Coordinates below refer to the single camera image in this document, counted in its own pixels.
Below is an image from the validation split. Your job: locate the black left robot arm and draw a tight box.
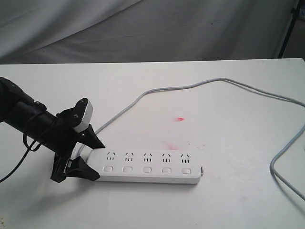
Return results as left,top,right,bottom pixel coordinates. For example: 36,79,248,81
0,77,105,183

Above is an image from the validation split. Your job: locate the white five-outlet power strip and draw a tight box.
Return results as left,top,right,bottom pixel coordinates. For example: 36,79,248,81
86,148,203,185

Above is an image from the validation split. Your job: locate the black tripod stand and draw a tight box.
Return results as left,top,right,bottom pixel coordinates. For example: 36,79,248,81
277,0,302,59

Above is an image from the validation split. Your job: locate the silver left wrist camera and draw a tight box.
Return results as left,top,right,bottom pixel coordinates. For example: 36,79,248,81
72,98,93,133

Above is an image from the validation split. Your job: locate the grey backdrop cloth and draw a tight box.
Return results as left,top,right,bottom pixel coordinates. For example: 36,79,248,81
0,0,297,64

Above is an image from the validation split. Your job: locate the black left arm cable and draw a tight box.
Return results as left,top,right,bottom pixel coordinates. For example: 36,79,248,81
0,114,60,183

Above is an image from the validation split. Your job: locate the grey power cord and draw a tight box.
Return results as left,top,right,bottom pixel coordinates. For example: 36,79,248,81
75,77,305,201

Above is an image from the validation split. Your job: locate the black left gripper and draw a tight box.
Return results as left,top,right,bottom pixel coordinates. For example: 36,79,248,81
50,107,105,183

